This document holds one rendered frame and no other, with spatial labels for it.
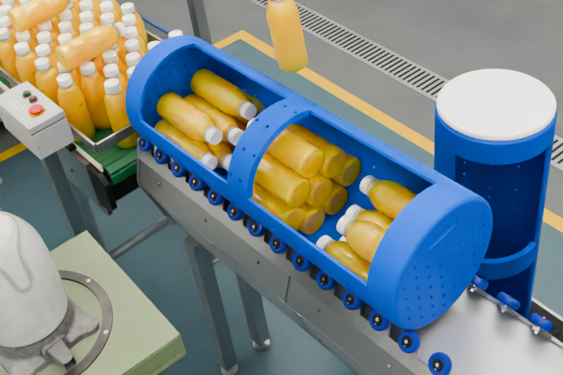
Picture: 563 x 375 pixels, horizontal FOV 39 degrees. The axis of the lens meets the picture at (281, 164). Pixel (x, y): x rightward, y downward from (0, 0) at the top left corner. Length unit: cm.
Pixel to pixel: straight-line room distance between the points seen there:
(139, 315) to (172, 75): 69
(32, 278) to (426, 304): 70
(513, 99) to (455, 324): 62
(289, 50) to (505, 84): 59
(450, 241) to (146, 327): 58
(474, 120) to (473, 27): 233
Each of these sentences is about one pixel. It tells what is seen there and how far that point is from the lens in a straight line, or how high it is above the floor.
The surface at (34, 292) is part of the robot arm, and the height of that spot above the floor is 123.
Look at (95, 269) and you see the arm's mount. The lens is 166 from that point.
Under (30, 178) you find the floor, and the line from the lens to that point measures 371.
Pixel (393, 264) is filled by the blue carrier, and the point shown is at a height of 117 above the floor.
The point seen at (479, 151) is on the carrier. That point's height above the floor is 99.
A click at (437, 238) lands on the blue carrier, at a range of 144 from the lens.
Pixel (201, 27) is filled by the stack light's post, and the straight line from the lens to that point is 255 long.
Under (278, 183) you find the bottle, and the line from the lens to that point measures 165.
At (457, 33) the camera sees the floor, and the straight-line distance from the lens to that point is 418.
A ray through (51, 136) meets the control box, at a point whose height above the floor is 105.
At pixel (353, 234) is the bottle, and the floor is 112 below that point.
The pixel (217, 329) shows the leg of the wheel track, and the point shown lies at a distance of 253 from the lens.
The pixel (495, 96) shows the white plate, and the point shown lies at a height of 104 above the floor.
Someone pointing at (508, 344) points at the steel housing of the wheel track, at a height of 93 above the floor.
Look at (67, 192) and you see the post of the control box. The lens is 228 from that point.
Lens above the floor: 222
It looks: 40 degrees down
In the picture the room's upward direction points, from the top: 9 degrees counter-clockwise
